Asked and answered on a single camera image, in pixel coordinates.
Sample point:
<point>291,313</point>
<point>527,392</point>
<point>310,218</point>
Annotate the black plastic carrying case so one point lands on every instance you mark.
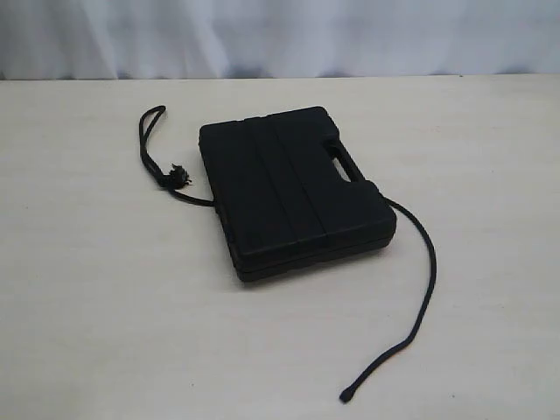
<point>289,195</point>

